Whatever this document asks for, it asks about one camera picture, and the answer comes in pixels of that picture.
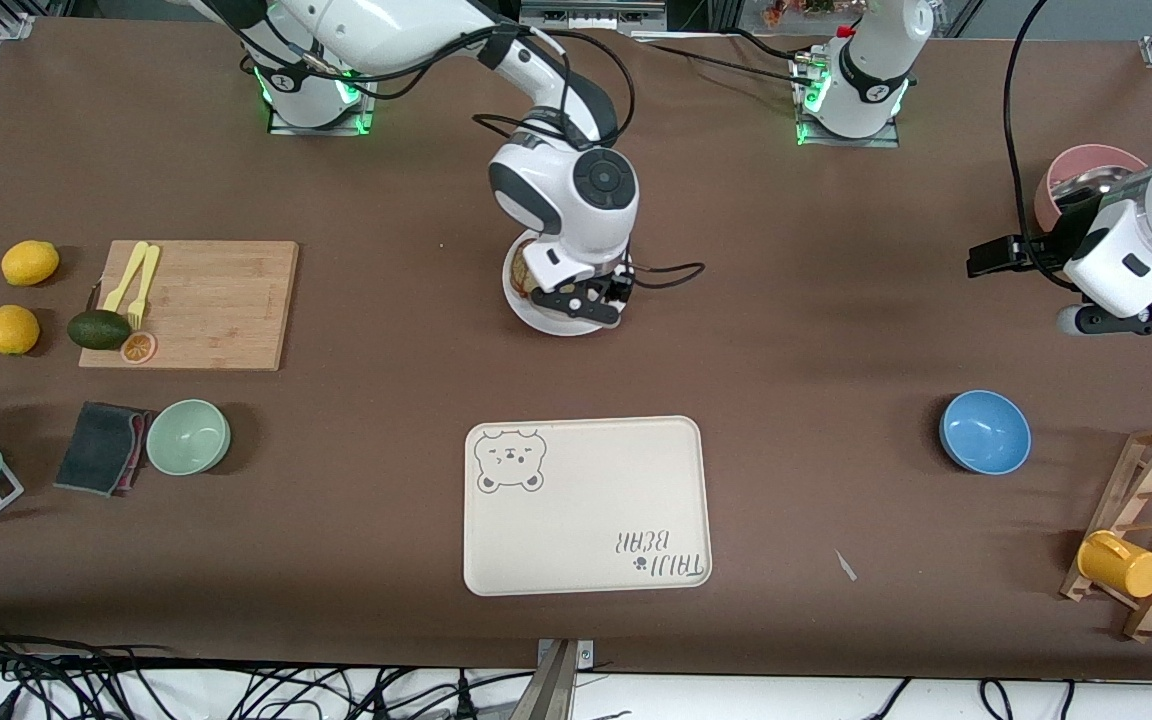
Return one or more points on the small metal table bracket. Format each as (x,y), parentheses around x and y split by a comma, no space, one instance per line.
(584,655)

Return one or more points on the yellow plastic knife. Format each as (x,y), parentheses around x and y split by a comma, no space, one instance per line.
(124,285)

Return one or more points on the white round plate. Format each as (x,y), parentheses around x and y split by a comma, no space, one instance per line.
(521,310)

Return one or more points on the dark green avocado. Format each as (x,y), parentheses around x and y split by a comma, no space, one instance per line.
(99,330)

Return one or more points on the wooden cutting board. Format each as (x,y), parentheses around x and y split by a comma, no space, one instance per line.
(226,300)

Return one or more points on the cream bear print tray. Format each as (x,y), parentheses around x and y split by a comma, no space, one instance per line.
(586,520)

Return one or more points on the pale green bowl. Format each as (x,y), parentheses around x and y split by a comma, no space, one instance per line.
(188,437)

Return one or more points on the wooden peg drying rack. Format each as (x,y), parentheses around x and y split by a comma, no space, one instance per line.
(1126,510)

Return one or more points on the orange fruit slice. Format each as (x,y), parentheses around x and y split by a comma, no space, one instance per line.
(139,348)

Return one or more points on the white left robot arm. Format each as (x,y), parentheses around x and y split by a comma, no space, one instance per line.
(866,70)

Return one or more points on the blue bowl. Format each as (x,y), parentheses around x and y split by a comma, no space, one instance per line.
(986,432)

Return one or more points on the bread slice under egg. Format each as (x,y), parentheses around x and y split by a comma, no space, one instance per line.
(528,265)

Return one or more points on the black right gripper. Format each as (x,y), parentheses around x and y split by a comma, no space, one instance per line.
(604,291)

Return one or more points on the dark grey cloth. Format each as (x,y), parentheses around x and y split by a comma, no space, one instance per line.
(96,448)

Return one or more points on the pink ribbed bowl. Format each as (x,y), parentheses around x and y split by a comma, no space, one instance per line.
(1086,158)

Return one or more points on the yellow plastic mug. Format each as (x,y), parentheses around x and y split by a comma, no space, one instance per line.
(1126,568)

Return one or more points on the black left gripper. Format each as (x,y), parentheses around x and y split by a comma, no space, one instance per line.
(1064,233)

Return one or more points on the grey metal frame beam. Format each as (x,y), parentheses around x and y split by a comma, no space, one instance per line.
(586,12)

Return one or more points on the aluminium beam below table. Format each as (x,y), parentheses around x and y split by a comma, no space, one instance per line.
(548,695)

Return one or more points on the small white tape scrap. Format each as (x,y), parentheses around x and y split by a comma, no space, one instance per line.
(845,565)

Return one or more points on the oval yellow lemon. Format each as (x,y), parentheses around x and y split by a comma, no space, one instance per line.
(30,263)

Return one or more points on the round yellow orange fruit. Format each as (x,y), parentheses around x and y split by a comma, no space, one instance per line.
(12,330)

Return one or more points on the yellow plastic fork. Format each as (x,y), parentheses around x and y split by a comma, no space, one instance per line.
(143,295)

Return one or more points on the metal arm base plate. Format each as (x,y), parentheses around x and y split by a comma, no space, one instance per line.
(846,141)
(368,100)

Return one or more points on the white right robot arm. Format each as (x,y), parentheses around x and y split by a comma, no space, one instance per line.
(556,215)

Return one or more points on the metal spoon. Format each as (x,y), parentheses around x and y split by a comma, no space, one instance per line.
(1096,185)

